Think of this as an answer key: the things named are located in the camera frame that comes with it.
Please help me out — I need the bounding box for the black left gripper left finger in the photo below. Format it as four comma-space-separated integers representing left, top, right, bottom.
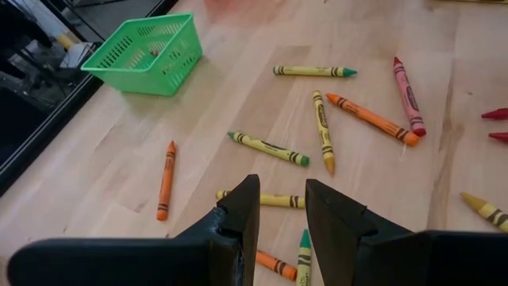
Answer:
174, 173, 261, 286

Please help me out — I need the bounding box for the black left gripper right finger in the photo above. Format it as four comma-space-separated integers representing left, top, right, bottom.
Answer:
305, 178, 414, 286

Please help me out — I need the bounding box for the green crayon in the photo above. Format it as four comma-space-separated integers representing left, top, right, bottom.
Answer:
271, 64, 359, 79
295, 228, 313, 286
226, 131, 311, 168

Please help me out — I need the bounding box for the orange crayon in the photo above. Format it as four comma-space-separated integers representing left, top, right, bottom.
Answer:
325, 92, 421, 148
156, 139, 177, 222
255, 249, 298, 282

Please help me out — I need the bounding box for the yellow crayon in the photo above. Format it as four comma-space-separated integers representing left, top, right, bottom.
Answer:
311, 90, 337, 176
214, 190, 306, 210
460, 191, 508, 234

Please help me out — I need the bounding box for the green plastic basket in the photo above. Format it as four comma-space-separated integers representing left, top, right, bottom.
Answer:
80, 12, 204, 97

